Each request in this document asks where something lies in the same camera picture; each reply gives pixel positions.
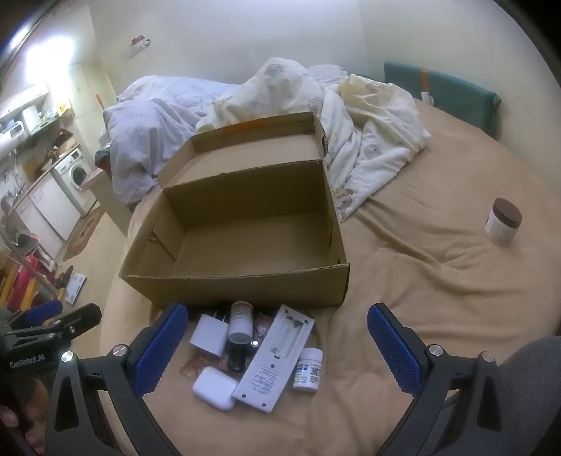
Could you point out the white cabinet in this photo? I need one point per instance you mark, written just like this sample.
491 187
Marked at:
48 210

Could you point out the white charger adapter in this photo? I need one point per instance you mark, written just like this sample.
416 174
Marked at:
210 335

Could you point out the white washing machine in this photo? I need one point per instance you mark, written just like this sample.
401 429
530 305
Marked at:
72 175

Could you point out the red white wall hook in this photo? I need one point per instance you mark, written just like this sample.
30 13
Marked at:
140 42

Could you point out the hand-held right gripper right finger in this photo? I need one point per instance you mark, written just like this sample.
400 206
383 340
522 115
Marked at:
394 350

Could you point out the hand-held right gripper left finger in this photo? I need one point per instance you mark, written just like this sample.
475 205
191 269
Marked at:
157 350

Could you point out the person's left hand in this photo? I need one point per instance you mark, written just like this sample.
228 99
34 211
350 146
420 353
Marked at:
30 397

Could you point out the lavender white duvet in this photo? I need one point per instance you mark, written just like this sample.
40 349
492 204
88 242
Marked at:
153 118

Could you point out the red bag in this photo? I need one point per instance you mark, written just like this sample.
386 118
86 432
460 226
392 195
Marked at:
22 280

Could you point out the red label pill bottle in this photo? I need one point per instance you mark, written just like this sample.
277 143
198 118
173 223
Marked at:
240 320

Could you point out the white earbuds case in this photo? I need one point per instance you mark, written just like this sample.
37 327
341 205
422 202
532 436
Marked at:
214 388

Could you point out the cardboard box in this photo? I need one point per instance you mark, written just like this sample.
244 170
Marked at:
245 245

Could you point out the beige bedside table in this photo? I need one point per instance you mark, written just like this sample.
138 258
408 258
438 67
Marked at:
107 193

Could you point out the brown patterned rug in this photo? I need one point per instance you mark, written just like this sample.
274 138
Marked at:
83 232

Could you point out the white jar with brown lid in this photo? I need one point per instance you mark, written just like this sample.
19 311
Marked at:
503 221

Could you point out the clear bag of pink items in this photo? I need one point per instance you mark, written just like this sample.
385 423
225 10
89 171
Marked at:
197 364

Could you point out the yellow wooden chair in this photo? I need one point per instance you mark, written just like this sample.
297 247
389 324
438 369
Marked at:
11 289

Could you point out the person's right grey trouser leg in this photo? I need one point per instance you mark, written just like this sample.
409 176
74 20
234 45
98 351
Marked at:
526 372

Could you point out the white wall plug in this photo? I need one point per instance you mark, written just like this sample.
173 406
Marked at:
426 97

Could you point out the blue label pill bottle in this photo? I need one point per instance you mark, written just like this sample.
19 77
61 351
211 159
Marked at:
309 368

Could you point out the white kitchen appliance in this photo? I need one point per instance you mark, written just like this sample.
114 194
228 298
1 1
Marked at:
15 129

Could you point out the white remote control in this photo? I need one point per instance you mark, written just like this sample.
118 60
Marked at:
274 364

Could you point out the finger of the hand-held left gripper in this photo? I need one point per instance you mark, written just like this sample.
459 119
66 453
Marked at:
79 320
44 310

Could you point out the cream printed blanket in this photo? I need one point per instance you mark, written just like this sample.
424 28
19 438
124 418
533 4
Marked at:
350 122

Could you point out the white bathroom scale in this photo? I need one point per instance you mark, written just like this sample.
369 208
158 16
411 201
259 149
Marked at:
74 287

